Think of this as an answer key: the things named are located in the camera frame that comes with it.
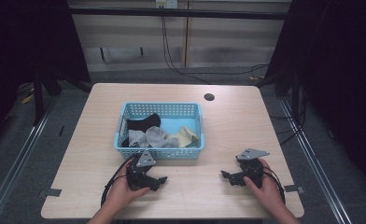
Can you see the black curtain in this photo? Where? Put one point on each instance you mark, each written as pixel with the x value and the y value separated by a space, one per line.
pixel 340 77
pixel 25 40

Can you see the white wall outlet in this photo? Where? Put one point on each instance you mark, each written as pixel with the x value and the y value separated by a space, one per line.
pixel 166 3

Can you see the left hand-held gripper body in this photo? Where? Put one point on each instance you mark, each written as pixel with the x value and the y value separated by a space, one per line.
pixel 137 177

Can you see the light grey sock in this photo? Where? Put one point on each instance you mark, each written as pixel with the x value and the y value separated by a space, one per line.
pixel 137 139

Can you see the grey tape strip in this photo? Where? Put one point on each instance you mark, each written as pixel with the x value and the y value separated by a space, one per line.
pixel 53 192
pixel 293 188

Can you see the black sock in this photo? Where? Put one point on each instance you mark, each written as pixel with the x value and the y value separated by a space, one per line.
pixel 142 122

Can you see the person's left hand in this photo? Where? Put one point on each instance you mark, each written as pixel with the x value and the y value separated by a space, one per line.
pixel 123 191

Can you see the black table grommet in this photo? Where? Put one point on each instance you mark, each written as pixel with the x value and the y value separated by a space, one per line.
pixel 209 96

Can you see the pale yellow sock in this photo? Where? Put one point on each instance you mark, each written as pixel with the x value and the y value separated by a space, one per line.
pixel 185 137

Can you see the black metal stand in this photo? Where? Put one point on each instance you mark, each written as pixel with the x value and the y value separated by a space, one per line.
pixel 38 99
pixel 291 90

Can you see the blue plastic basket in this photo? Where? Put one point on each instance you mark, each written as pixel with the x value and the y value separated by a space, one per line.
pixel 171 124

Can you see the metal floor rail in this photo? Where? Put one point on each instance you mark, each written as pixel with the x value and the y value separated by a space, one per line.
pixel 13 165
pixel 315 161

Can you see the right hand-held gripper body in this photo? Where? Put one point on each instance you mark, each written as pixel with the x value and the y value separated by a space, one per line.
pixel 252 169

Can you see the black horizontal bar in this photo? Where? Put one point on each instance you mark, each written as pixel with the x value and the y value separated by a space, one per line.
pixel 178 13

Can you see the yellow floor object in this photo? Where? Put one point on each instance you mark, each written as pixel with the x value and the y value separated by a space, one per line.
pixel 27 99

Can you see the person's right hand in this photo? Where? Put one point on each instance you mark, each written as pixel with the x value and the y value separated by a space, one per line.
pixel 266 193

